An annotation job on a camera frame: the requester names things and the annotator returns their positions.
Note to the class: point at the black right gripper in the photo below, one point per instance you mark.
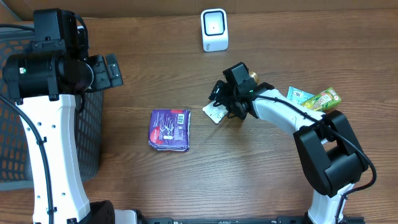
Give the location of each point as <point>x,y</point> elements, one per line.
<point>219,94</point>

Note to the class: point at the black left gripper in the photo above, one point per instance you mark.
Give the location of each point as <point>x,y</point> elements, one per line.
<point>104,73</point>

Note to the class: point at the white gold cream tube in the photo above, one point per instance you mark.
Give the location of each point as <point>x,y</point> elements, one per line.
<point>215,111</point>

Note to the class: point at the purple red liners pack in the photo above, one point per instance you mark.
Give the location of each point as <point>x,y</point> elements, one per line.
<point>169,130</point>

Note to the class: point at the teal wet wipes pack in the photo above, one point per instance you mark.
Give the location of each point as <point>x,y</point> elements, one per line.
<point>298,96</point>

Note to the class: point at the green yellow snack packet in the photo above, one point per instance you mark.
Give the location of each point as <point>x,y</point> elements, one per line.
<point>326,100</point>

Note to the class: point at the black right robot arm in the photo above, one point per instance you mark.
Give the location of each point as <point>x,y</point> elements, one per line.
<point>330,154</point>

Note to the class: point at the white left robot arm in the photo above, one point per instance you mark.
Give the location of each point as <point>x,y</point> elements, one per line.
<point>42,88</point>

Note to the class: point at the white barcode scanner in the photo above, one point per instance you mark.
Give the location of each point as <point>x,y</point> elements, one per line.
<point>214,30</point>

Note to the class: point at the grey plastic mesh basket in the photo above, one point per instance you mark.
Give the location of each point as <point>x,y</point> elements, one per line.
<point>15,161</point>

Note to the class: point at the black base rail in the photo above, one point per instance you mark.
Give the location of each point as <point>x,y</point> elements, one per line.
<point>279,220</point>

